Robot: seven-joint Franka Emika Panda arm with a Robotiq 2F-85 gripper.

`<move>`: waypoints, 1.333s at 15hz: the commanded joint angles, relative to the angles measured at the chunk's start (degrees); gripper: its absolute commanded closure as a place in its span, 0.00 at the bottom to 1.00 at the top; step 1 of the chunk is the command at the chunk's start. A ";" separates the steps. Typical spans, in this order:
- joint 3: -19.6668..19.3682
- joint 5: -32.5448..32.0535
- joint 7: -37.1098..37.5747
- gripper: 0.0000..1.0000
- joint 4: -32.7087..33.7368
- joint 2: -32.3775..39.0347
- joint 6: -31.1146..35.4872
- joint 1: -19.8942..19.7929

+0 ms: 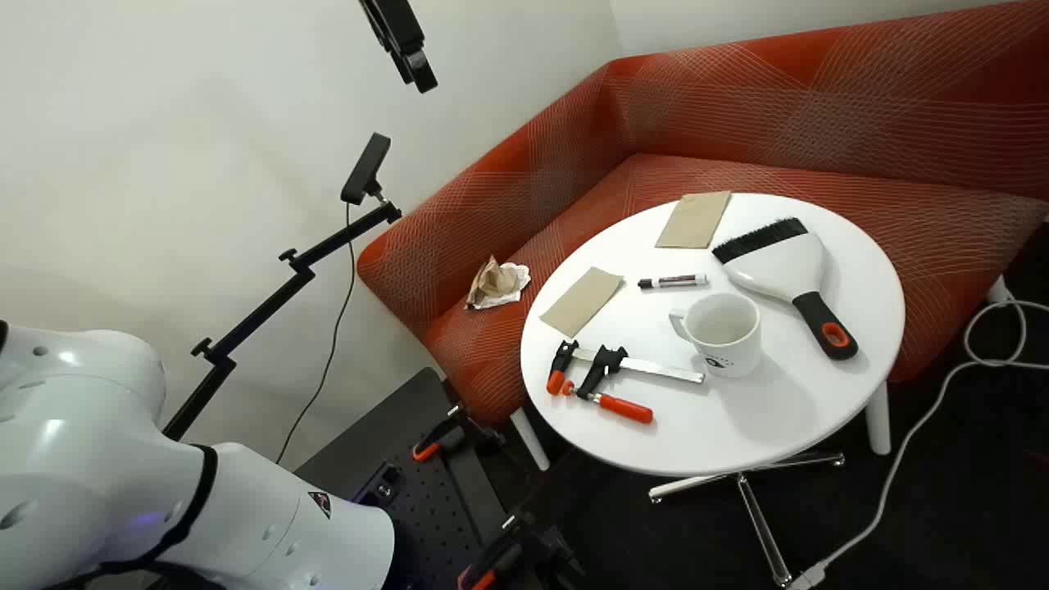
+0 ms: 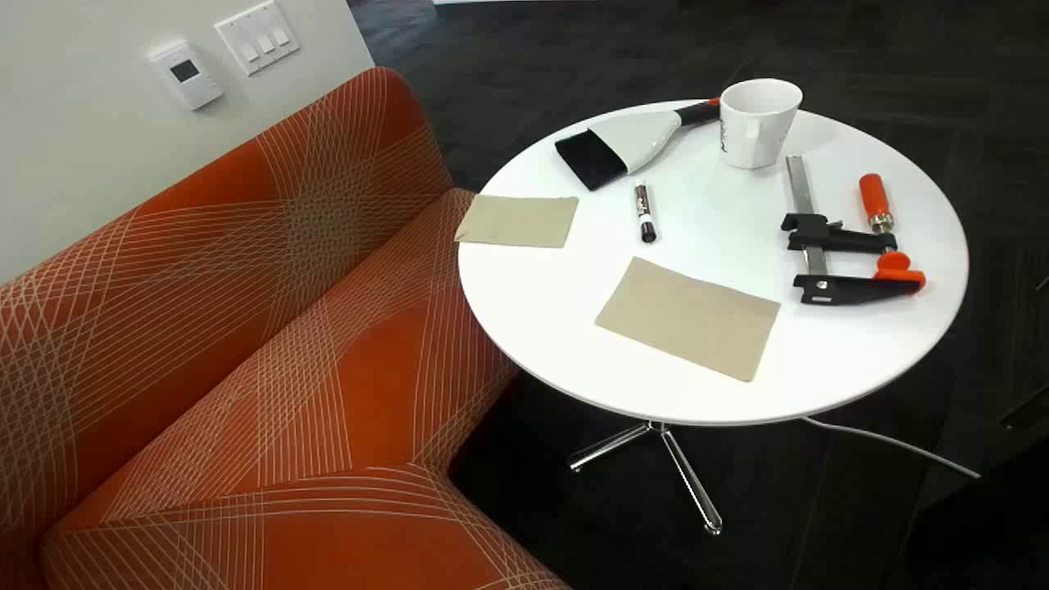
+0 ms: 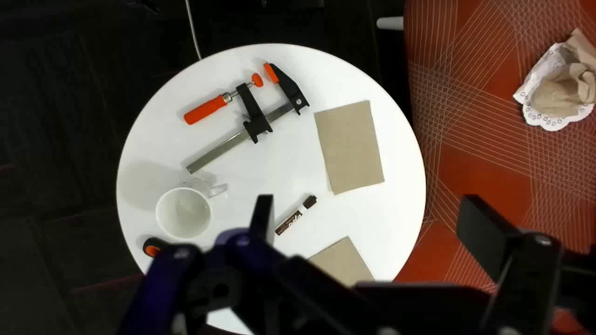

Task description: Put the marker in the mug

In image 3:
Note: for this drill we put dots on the short white tube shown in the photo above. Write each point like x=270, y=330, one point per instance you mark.
x=391, y=23

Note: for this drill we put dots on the small orange and black object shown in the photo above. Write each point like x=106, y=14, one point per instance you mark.
x=151, y=249

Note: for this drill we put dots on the small tan cardboard sheet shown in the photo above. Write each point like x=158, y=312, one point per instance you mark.
x=339, y=260

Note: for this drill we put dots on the large tan cardboard sheet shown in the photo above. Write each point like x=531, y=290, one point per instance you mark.
x=348, y=148

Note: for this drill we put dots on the orange patterned rug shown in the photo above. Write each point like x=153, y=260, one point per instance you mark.
x=471, y=124

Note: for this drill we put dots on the beige crumpled cloth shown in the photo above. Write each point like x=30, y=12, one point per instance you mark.
x=564, y=87

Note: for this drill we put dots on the white ceramic mug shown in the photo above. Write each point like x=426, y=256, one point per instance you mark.
x=181, y=213

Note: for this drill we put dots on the brown dry erase marker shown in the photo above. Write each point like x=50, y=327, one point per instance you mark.
x=296, y=215

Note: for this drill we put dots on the white lace doily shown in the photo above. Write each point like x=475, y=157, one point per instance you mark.
x=533, y=100

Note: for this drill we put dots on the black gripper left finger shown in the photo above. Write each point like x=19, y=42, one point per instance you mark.
x=210, y=286

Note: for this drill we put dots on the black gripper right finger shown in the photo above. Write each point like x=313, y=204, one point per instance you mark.
x=523, y=273

